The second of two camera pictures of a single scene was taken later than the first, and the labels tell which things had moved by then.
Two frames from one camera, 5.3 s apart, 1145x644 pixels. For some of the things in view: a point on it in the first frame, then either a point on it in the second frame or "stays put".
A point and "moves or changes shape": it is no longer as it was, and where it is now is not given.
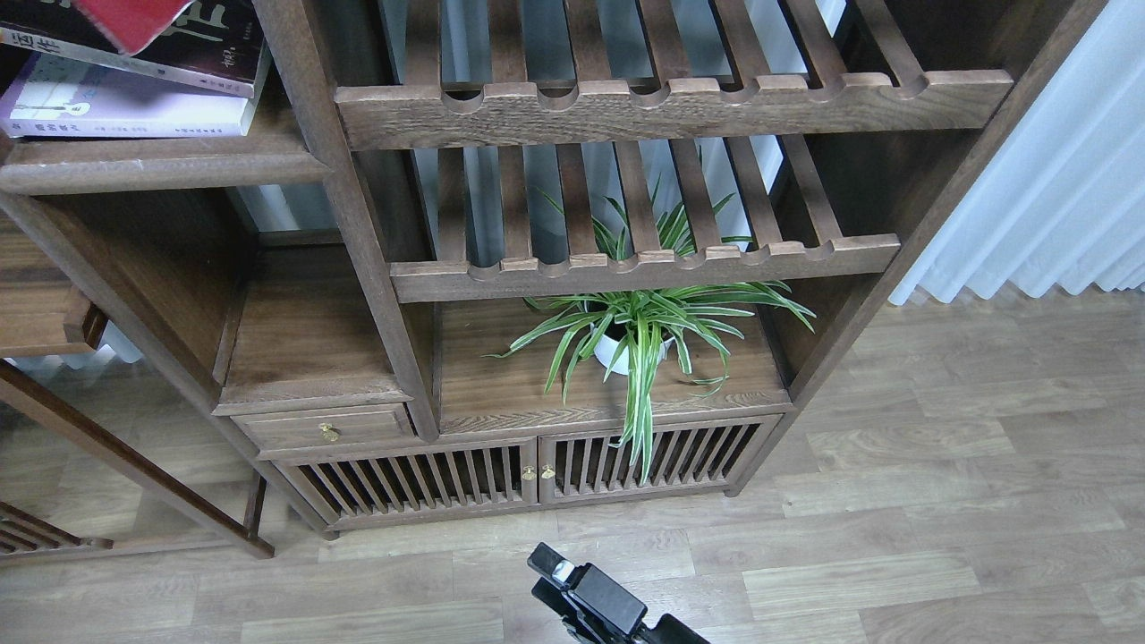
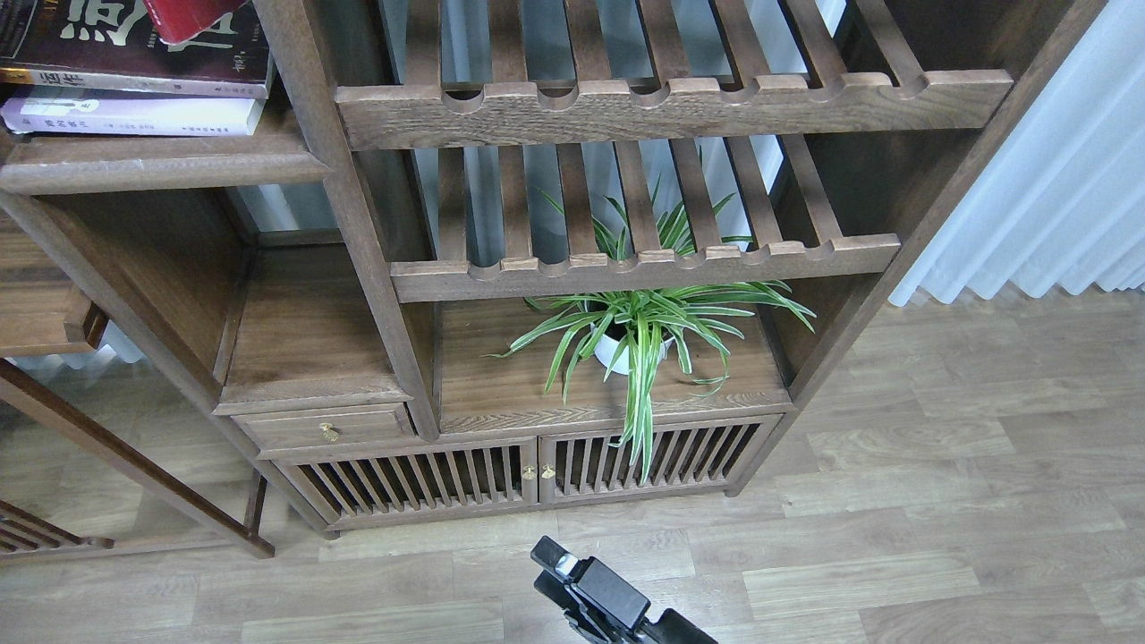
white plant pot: (617, 351) stays put
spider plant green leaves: (640, 328) stays put
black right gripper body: (668, 630) stays put
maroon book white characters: (216, 44) moves or changes shape
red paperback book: (131, 24) to (176, 21)
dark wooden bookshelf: (494, 256) stays put
